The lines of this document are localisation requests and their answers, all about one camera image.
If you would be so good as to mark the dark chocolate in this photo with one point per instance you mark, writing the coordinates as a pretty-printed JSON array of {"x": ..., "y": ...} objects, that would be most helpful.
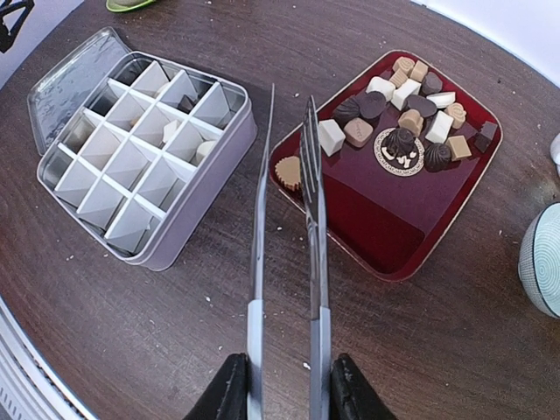
[{"x": 185, "y": 105}]

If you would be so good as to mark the white oval chocolate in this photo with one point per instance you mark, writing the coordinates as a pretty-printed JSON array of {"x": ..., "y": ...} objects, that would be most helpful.
[
  {"x": 203, "y": 151},
  {"x": 162, "y": 89}
]

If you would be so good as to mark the white handled tongs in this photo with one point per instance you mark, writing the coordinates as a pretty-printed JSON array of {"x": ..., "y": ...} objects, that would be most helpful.
[{"x": 320, "y": 324}]

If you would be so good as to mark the bunny tin lid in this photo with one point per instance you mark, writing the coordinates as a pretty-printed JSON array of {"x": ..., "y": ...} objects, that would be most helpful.
[{"x": 55, "y": 98}]

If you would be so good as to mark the front aluminium rail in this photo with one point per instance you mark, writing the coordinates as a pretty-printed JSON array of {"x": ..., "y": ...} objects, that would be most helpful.
[{"x": 30, "y": 389}]

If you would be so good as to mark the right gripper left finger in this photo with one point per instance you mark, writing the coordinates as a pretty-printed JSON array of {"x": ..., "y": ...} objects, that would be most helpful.
[{"x": 225, "y": 398}]

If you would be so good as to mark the tin box with dividers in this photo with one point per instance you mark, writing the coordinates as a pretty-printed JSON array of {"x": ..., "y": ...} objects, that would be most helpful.
[{"x": 109, "y": 170}]

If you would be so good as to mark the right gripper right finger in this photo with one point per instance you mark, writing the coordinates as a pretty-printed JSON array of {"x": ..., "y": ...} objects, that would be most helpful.
[{"x": 352, "y": 396}]

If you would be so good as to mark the yellow inside floral mug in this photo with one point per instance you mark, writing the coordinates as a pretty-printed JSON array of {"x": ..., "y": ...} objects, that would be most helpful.
[{"x": 554, "y": 151}]

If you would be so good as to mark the red chocolate tray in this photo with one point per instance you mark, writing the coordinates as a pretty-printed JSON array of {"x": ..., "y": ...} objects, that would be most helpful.
[{"x": 390, "y": 223}]

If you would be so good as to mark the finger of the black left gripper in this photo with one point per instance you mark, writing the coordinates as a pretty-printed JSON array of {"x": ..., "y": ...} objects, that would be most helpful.
[{"x": 13, "y": 17}]

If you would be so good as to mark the white square chocolate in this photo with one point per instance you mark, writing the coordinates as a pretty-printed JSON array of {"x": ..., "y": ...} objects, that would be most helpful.
[{"x": 169, "y": 129}]

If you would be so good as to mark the grey blue small bowl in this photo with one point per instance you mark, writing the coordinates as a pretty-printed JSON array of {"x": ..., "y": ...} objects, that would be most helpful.
[{"x": 538, "y": 266}]

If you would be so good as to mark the green saucer plate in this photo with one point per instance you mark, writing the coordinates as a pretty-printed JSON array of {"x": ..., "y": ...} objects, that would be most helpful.
[{"x": 121, "y": 6}]

